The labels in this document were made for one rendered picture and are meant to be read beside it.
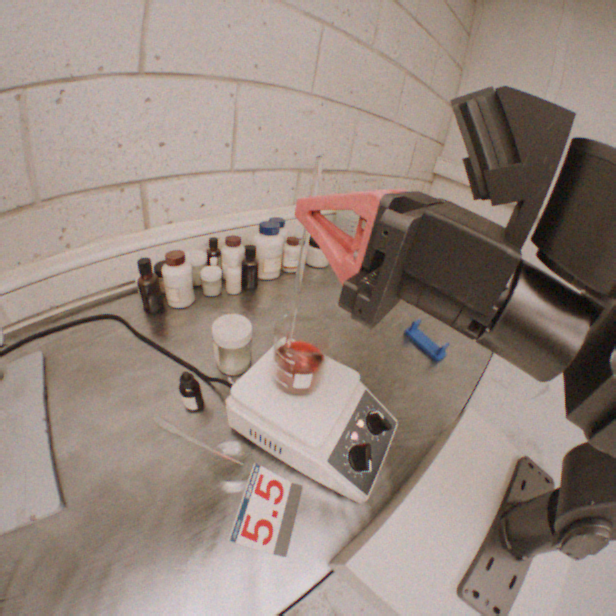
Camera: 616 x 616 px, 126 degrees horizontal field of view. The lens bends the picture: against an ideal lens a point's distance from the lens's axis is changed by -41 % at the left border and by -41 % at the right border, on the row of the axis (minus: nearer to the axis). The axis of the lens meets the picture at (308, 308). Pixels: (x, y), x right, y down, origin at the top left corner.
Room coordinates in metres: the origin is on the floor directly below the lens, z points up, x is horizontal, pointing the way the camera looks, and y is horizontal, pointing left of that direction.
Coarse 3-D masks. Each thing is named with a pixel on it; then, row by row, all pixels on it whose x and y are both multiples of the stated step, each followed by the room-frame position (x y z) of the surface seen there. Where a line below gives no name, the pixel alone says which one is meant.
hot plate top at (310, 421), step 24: (264, 360) 0.21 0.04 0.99; (240, 384) 0.17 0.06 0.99; (264, 384) 0.18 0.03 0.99; (336, 384) 0.20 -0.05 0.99; (264, 408) 0.15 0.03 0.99; (288, 408) 0.15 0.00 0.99; (312, 408) 0.16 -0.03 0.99; (336, 408) 0.16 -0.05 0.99; (288, 432) 0.13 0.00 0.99; (312, 432) 0.13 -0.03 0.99
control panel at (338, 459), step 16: (368, 400) 0.20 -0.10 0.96; (352, 416) 0.17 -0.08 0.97; (352, 432) 0.15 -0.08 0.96; (368, 432) 0.16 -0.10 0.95; (384, 432) 0.17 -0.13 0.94; (336, 448) 0.13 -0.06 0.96; (384, 448) 0.15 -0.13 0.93; (336, 464) 0.11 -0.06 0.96; (352, 480) 0.10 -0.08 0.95; (368, 480) 0.10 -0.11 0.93
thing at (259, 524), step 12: (264, 480) 0.09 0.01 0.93; (276, 480) 0.09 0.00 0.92; (252, 492) 0.07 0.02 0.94; (264, 492) 0.07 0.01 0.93; (276, 492) 0.08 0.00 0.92; (252, 504) 0.06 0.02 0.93; (264, 504) 0.06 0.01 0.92; (276, 504) 0.07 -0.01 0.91; (252, 516) 0.04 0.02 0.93; (264, 516) 0.05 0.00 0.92; (276, 516) 0.05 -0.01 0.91; (252, 528) 0.03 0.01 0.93; (264, 528) 0.03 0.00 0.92; (240, 540) 0.01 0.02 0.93; (252, 540) 0.02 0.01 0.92; (264, 540) 0.02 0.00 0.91
